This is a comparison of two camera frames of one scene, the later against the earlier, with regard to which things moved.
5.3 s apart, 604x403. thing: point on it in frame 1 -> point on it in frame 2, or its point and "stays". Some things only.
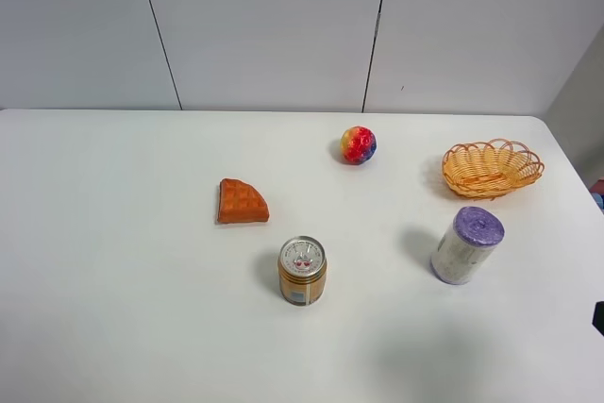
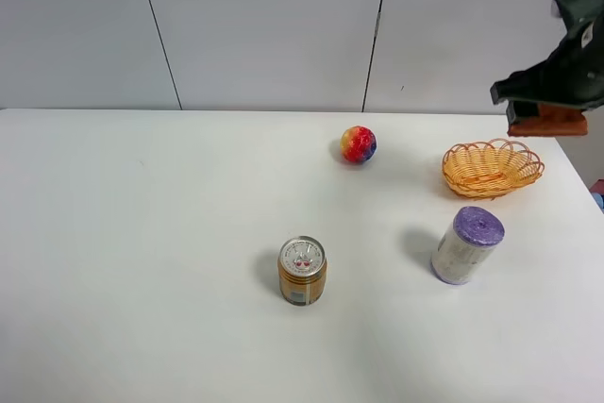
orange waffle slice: [241, 202] -> [528, 119]
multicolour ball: [358, 144] stays
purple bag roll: [468, 243] stays
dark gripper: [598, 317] -> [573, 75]
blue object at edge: [598, 199] stays
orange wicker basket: [485, 171] stays
